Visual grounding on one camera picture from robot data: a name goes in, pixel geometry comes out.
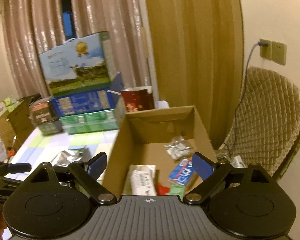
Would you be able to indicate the stacked cardboard boxes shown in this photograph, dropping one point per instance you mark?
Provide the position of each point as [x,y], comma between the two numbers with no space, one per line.
[15,124]

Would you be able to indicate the yellow brown curtain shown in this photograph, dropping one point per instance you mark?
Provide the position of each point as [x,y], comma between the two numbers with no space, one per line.
[198,54]

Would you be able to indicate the quilted beige chair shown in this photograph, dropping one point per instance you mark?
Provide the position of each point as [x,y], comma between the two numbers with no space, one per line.
[267,125]

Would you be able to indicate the clear plastic packet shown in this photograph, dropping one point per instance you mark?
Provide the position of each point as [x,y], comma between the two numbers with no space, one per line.
[178,148]

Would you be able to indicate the dark red gift box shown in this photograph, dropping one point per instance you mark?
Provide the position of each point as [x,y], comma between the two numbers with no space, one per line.
[138,99]

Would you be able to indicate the beige curtain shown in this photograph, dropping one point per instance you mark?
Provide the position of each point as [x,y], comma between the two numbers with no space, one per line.
[32,27]

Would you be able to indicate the white power strip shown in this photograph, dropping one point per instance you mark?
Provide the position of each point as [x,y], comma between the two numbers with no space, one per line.
[235,161]

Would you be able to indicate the green small packet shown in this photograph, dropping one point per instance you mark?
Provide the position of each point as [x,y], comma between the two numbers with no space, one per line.
[177,190]

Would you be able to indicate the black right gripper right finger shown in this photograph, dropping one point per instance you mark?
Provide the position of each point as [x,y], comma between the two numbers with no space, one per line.
[212,175]

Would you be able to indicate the silver green foil bag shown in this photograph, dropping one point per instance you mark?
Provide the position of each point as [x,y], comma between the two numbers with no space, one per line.
[65,157]

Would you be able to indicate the checked tablecloth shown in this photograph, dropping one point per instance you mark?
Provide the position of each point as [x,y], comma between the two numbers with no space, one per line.
[38,148]

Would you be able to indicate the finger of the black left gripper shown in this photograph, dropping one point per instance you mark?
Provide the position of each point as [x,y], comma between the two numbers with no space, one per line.
[19,168]

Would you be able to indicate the blue milk carton box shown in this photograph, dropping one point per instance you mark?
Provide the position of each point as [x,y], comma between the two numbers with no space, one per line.
[90,101]

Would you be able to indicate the white wall socket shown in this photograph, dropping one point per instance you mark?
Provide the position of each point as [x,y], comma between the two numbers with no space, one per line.
[273,51]

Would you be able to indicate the cow picture milk carton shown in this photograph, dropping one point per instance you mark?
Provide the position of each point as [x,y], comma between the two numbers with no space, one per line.
[79,63]

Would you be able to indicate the brown cardboard box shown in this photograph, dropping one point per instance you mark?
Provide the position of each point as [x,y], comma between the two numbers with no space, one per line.
[142,138]

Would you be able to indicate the blue white clear box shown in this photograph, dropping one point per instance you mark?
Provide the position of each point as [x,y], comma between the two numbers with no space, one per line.
[183,174]

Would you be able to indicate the green drink carton pack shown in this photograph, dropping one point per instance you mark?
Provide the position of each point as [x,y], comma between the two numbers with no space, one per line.
[106,120]

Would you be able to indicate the red snack packet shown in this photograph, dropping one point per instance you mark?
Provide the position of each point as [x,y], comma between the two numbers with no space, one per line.
[162,190]

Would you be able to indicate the black noodle bowl package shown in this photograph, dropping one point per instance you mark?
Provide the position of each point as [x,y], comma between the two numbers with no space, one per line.
[45,117]

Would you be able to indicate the white paper packet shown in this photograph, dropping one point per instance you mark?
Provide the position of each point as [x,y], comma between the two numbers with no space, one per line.
[140,181]

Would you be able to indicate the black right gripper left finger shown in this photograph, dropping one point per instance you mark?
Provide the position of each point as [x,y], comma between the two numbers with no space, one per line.
[87,174]

